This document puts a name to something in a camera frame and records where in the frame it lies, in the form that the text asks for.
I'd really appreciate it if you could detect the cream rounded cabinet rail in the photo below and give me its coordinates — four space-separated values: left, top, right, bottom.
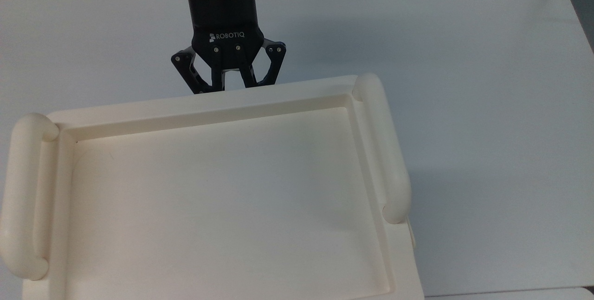
352 73 412 225
0 113 60 280

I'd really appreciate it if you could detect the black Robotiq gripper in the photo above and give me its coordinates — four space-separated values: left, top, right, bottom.
171 0 287 95

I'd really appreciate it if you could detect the cream plastic tray with handles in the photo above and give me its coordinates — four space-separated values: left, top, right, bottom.
0 73 425 300

